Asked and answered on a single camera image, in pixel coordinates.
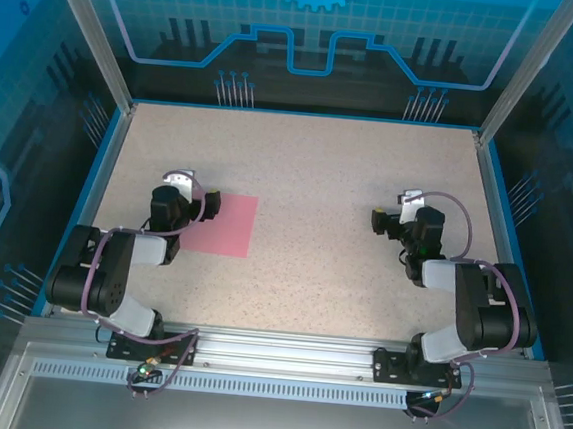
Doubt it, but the blue table border strip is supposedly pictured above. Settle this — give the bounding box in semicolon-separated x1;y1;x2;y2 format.
468;140;565;363
31;101;127;324

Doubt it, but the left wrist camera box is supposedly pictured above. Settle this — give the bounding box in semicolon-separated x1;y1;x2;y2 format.
160;166;197;201

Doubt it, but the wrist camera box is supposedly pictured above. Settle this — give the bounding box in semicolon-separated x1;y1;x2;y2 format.
160;166;197;201
394;186;428;227

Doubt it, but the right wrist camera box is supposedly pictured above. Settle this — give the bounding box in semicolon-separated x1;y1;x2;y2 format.
394;186;428;227

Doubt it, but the aluminium table side rail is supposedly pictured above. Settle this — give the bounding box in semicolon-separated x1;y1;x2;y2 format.
454;132;546;358
50;97;138;324

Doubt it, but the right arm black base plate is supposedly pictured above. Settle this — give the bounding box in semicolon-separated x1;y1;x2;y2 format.
370;347;466;390

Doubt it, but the blue printed enclosure panel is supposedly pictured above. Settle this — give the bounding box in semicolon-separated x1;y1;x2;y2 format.
0;0;136;429
468;0;573;429
50;0;555;136

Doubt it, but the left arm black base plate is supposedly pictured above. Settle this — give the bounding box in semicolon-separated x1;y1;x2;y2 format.
105;325;201;367

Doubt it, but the brass cable connector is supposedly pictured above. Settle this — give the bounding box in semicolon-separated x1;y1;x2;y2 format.
134;354;168;384
418;386;456;407

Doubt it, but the wide aluminium mounting rail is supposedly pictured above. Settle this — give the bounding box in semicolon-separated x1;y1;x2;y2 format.
21;307;552;397

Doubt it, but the aluminium frame post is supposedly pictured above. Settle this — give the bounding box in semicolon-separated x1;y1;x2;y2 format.
475;0;573;154
29;0;147;115

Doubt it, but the slotted aluminium cable duct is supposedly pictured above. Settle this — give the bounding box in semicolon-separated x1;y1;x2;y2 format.
29;358;535;422

